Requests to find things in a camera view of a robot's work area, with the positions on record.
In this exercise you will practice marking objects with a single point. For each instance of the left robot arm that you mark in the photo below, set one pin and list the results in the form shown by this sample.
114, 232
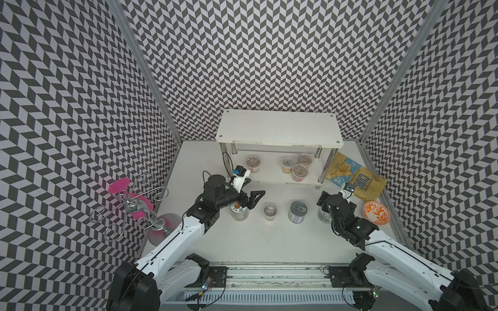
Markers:
153, 279

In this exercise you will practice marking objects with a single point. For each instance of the pink seed cup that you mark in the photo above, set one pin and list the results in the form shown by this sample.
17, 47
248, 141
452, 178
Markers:
305, 159
253, 163
299, 172

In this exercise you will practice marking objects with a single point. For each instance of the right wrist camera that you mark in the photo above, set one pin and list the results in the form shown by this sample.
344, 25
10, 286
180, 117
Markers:
347, 190

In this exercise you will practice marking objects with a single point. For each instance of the yellow blue snack bag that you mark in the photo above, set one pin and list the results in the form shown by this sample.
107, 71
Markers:
368, 185

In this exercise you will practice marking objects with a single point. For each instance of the small yellow seed cup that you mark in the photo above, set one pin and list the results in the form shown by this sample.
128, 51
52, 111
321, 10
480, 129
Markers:
287, 165

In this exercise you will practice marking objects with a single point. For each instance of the small red label cup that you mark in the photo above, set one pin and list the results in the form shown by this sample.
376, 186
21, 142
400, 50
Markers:
270, 212

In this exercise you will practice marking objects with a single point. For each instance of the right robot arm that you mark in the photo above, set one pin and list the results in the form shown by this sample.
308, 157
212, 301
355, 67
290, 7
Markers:
386, 263

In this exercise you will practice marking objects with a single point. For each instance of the purple white tin can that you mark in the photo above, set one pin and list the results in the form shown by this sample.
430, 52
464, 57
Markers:
297, 212

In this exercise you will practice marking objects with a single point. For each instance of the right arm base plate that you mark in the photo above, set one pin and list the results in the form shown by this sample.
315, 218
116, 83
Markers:
345, 276

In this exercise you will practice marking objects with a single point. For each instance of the pink plate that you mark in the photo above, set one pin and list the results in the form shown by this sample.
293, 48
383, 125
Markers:
119, 186

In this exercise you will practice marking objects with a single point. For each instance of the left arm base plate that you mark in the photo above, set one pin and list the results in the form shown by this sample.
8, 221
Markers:
215, 277

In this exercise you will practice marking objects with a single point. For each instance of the white lid dark jar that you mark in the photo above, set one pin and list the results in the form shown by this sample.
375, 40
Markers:
323, 216

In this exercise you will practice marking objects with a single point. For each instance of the tomato label seed jar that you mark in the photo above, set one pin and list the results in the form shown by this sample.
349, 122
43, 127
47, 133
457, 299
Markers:
238, 212

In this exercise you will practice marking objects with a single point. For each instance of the wire cup rack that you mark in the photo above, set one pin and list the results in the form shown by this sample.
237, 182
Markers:
138, 202

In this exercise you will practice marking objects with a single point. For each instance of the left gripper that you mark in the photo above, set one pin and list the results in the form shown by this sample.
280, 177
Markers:
250, 203

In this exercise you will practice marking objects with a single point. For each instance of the white two-tier shelf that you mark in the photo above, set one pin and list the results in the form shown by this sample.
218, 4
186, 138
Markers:
273, 136

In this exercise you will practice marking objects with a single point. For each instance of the orange patterned bowl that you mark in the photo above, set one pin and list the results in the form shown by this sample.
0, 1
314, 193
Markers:
377, 213

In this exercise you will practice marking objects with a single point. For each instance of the aluminium front rail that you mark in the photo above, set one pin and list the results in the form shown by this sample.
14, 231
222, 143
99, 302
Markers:
303, 272

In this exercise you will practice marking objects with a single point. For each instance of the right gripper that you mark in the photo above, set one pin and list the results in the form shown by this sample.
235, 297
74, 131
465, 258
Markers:
321, 198

